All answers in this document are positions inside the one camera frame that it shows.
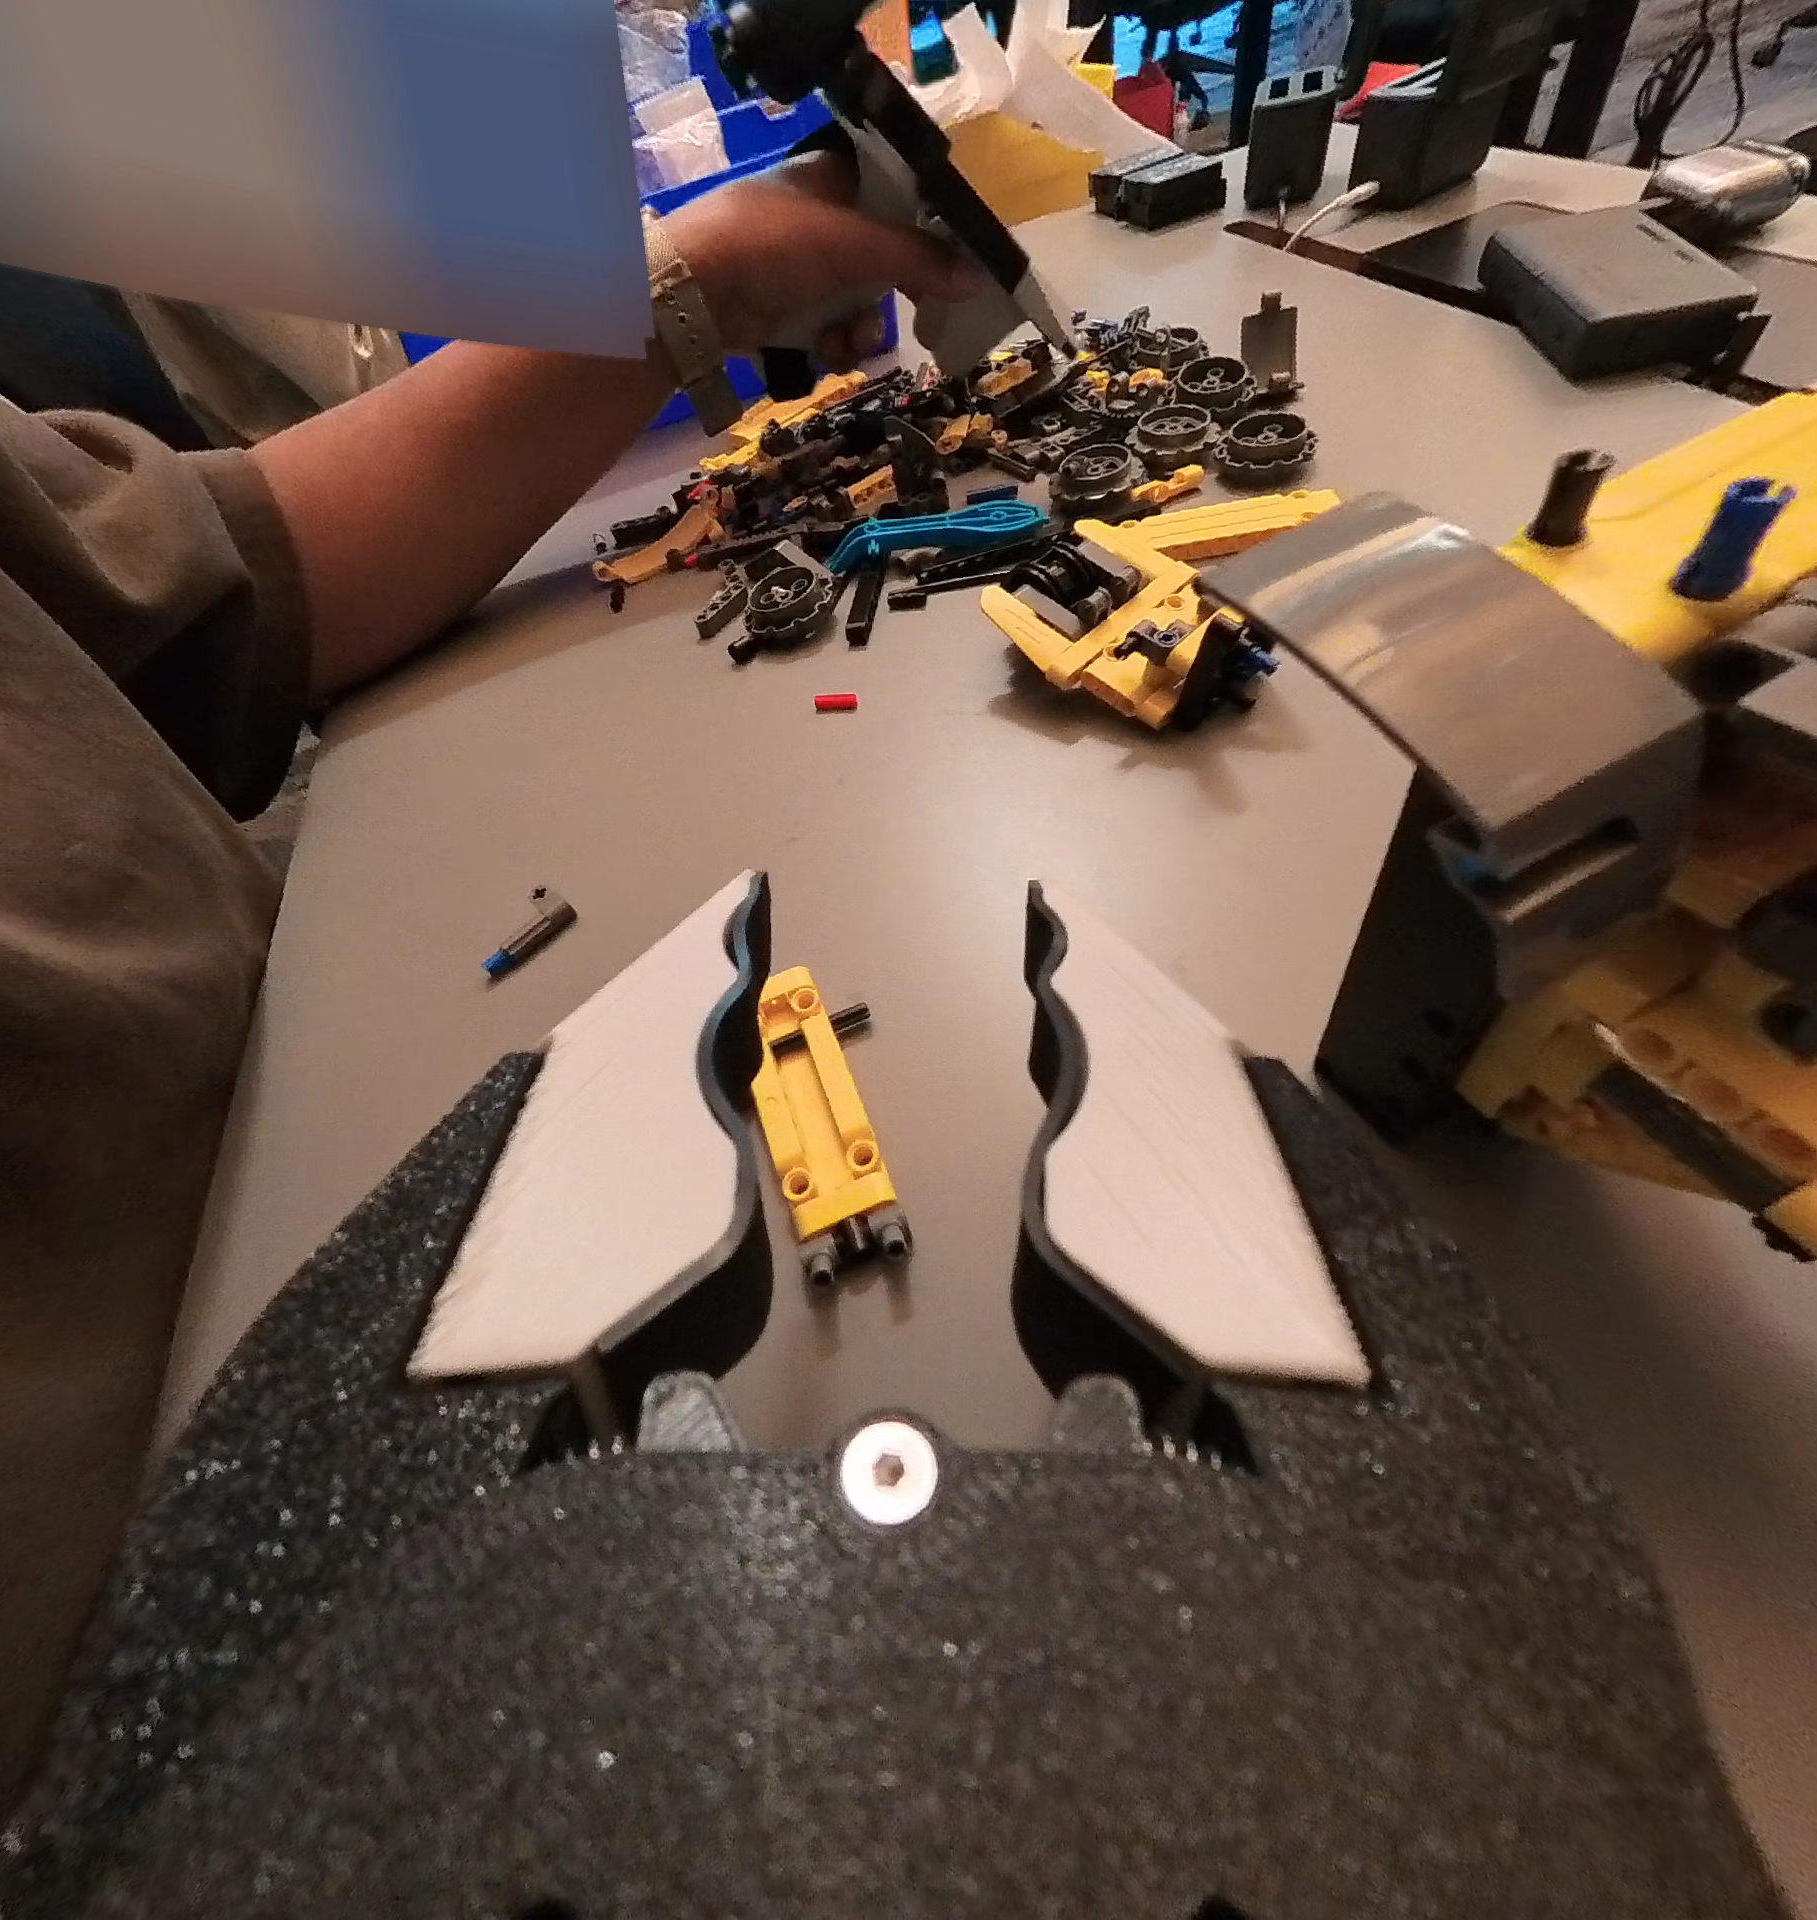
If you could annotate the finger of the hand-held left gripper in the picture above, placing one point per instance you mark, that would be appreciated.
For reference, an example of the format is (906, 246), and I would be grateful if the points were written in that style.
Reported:
(946, 172)
(969, 323)

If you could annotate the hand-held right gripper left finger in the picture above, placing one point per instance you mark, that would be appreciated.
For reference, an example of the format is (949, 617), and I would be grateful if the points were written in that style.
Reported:
(608, 1185)

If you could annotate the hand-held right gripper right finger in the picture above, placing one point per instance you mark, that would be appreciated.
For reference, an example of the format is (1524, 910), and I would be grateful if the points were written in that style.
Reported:
(1193, 1201)

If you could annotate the pile of toy brick parts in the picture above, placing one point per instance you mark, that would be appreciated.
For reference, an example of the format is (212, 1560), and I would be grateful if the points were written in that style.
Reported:
(1103, 435)

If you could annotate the yellow toy brick panel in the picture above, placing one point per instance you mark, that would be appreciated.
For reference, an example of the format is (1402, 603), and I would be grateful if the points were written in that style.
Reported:
(819, 1110)

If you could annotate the person's left forearm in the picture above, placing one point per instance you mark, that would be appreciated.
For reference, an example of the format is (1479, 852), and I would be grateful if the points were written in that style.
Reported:
(475, 450)

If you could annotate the person's left hand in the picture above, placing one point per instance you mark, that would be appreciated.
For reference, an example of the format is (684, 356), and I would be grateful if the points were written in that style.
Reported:
(804, 255)

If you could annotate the yellow bag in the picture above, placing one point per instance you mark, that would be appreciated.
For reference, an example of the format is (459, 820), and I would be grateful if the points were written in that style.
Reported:
(1015, 165)

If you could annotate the clear plastic bags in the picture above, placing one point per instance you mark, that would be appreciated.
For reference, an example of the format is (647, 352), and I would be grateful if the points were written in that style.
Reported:
(668, 90)

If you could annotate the white crumpled paper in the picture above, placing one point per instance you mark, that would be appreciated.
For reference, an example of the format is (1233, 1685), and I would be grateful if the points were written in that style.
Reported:
(1058, 90)

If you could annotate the blue storage bin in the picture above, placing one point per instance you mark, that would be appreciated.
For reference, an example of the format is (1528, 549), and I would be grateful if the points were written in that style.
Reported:
(684, 179)

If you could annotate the small black rectangular box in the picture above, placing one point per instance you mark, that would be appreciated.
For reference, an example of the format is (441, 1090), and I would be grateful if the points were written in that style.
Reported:
(1190, 179)
(1124, 191)

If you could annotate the blue curved toy brick piece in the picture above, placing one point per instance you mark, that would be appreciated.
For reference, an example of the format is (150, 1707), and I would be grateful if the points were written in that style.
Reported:
(923, 534)

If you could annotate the grey connector with blue pin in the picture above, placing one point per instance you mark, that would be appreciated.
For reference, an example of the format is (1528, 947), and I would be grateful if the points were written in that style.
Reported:
(541, 926)

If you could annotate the yellow toy brick assembly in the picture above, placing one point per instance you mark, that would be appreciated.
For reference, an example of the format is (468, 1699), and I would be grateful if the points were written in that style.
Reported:
(1103, 647)

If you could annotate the black upright charger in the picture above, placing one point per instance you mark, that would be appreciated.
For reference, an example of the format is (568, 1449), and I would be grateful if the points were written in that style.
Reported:
(1295, 136)

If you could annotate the black monitor stand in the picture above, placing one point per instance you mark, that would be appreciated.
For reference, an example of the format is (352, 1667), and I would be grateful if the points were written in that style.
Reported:
(1447, 136)

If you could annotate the person's brown shirt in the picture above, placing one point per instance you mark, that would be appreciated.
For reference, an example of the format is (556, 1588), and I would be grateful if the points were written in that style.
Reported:
(70, 900)

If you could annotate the flat black box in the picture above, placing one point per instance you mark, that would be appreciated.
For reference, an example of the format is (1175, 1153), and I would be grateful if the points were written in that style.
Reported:
(1613, 285)

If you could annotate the large yellow toy vehicle model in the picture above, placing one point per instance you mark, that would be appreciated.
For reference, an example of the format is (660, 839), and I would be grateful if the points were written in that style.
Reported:
(1598, 661)

